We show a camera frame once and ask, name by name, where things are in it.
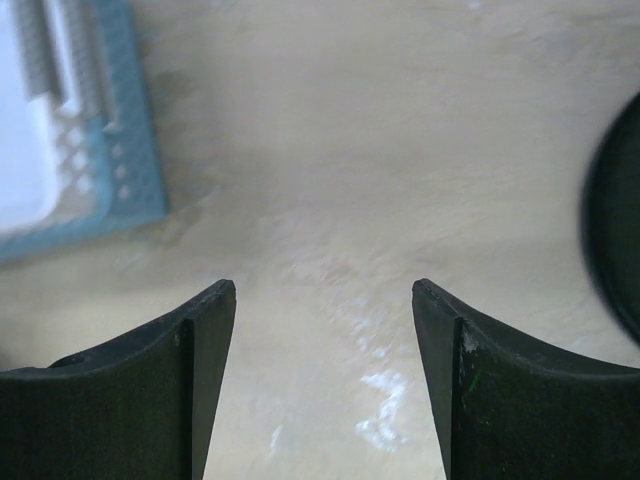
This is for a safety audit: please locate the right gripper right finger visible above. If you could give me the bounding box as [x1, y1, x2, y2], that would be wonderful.
[412, 279, 639, 479]

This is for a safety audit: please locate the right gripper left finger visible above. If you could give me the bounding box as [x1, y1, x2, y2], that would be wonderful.
[1, 280, 236, 479]

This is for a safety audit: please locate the large black plastic bin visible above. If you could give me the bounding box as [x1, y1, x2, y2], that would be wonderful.
[580, 96, 639, 342]

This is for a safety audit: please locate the blue perforated basket under white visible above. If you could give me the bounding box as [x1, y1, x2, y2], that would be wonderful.
[1, 1, 169, 259]

